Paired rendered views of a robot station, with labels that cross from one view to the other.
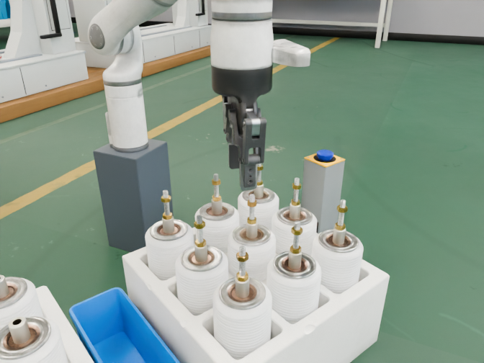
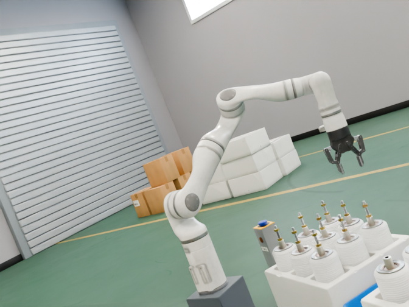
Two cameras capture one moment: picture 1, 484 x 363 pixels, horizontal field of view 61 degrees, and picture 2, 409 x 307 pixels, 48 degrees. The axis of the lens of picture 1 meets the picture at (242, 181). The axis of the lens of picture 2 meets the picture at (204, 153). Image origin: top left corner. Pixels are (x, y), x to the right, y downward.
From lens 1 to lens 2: 1.73 m
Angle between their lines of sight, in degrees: 75
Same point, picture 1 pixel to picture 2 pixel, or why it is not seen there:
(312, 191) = (275, 242)
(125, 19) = (209, 178)
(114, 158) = (232, 287)
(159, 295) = (363, 265)
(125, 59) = (187, 221)
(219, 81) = (346, 130)
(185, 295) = (365, 253)
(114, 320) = not seen: outside the picture
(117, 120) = (216, 260)
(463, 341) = not seen: hidden behind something
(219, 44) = (342, 119)
